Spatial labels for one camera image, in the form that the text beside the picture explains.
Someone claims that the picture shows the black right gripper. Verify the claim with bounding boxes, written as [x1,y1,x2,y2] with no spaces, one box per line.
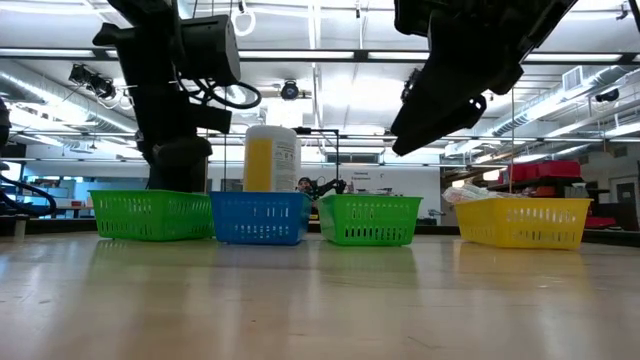
[389,0,576,157]

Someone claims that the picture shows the white canister with yellow label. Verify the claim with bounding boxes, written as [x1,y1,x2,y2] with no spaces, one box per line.
[243,124,303,194]

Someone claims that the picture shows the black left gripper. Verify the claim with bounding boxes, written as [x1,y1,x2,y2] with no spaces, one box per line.
[132,97,234,194]

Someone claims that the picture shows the red storage bins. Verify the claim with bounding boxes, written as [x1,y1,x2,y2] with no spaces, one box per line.
[499,159,584,184]

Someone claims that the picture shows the thick black hose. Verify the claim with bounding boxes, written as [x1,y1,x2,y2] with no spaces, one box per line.
[0,174,58,217]

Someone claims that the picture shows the black ceiling camera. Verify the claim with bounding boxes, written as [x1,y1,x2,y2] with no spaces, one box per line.
[68,63,117,100]
[279,79,301,101]

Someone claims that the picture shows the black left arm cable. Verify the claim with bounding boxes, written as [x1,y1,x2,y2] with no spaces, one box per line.
[174,74,263,111]

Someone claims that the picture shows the red box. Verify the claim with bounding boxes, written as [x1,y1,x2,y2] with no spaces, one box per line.
[584,215,617,230]

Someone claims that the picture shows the yellow plastic basket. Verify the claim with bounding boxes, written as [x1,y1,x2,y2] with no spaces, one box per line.
[453,197,594,250]

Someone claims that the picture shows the white hanging ring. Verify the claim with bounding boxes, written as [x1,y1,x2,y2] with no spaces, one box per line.
[229,7,257,38]

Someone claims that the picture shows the thin black stand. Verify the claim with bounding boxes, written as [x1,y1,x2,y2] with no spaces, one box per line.
[292,126,341,195]

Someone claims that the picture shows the green plastic basket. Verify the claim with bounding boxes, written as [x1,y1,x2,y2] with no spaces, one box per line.
[317,193,424,247]
[89,188,215,243]

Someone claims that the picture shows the black overhead frame bar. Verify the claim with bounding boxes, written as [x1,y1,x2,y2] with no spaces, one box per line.
[0,47,640,65]

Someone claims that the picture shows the blue plastic basket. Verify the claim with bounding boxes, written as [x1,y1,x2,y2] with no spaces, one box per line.
[208,190,314,246]

